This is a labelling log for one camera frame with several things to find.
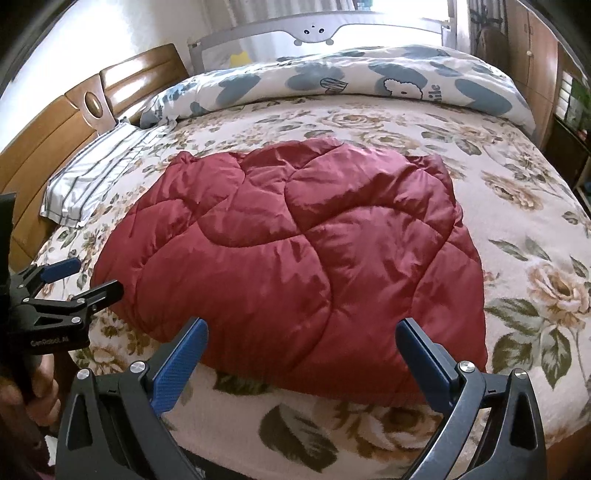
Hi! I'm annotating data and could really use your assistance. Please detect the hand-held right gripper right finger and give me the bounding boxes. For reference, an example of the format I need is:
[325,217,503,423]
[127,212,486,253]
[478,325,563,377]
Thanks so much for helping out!
[396,318,548,480]

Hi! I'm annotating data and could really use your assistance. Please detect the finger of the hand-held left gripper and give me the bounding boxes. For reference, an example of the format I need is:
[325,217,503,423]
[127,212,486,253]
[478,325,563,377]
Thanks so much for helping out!
[25,280,124,326]
[11,257,83,298]

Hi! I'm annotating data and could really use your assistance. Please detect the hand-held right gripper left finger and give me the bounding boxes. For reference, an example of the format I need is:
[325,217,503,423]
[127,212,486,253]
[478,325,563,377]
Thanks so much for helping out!
[55,316,209,480]

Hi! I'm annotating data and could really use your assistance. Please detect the red quilted jacket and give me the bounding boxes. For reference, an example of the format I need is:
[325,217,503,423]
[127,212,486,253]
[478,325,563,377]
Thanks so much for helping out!
[90,136,489,407]

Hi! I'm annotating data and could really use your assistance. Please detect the person's left hand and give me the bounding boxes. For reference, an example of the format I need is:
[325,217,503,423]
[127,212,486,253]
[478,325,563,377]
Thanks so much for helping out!
[0,355,62,444]

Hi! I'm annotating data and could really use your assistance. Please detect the striped pillow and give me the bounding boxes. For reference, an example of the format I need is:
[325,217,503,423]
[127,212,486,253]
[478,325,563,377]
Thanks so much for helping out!
[39,124,176,229]

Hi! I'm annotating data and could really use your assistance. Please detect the floral blanket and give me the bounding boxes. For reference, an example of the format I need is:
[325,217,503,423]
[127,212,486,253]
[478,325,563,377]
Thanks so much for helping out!
[32,95,591,480]

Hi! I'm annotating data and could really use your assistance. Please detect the wooden headboard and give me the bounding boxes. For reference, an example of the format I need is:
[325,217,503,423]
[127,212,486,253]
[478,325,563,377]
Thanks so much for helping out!
[0,43,190,268]

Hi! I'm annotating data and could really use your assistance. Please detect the dark wooden shelf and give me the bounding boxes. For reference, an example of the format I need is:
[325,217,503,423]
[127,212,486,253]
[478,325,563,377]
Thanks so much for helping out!
[545,46,591,208]

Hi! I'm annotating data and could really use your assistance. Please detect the blue and white printed duvet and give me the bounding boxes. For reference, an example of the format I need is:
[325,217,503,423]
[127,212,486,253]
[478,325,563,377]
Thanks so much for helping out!
[139,44,537,139]

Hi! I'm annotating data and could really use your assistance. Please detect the wooden wardrobe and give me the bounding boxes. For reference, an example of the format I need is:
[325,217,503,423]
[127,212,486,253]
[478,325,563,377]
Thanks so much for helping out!
[503,0,561,148]

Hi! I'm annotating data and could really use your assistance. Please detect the grey bed rail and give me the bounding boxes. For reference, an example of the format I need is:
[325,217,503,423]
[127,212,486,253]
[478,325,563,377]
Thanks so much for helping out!
[187,11,458,75]

